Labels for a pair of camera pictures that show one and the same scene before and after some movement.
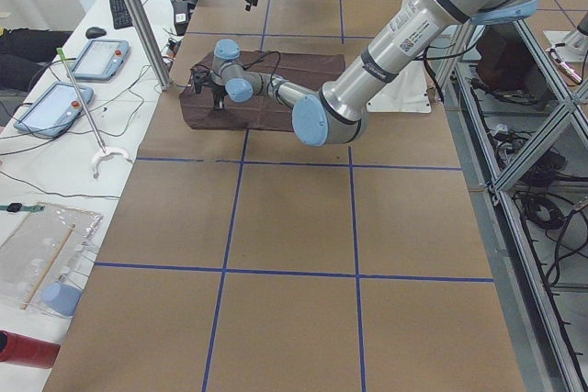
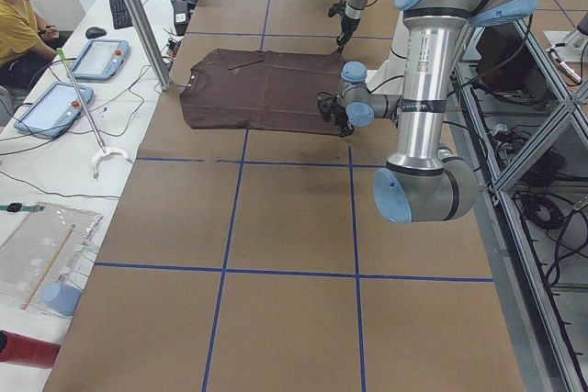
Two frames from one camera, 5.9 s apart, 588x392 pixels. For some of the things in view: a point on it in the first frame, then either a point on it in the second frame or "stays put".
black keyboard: [120, 16] stays put
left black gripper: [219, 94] → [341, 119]
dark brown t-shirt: [314, 70] stays put
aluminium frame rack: [522, 122] stays put
